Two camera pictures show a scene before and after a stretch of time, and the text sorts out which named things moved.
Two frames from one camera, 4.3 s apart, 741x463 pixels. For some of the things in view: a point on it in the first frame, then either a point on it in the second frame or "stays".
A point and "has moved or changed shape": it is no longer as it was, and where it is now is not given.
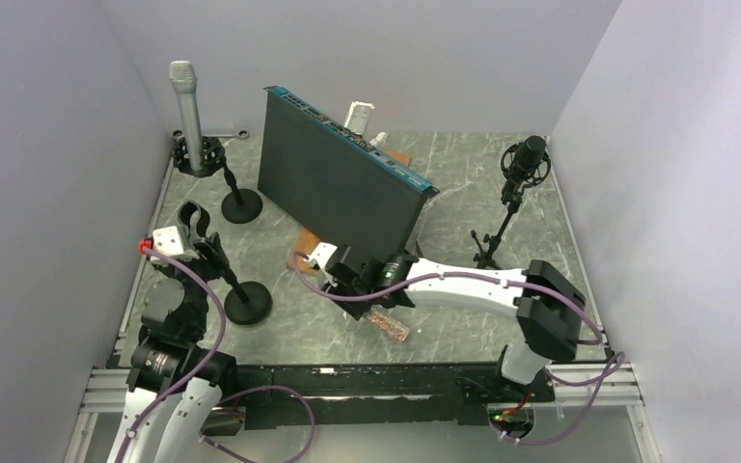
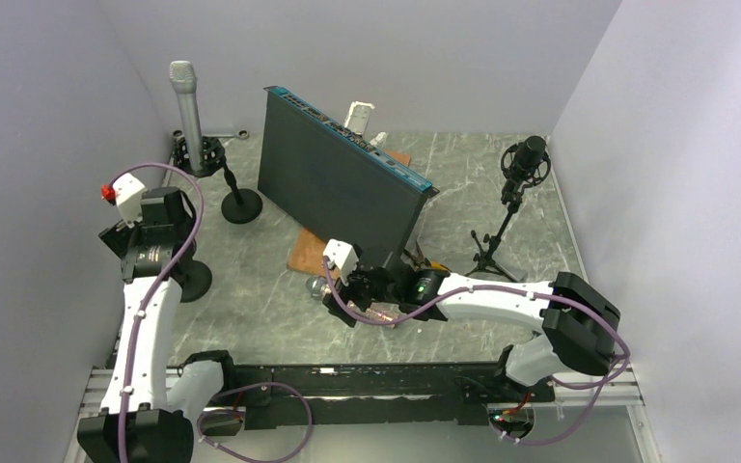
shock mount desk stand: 241,206 stays
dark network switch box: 336,183 stays
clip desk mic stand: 249,303 has moved or changed shape
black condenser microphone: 531,152 stays
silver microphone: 183,74 stays
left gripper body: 213,265 -> 119,236
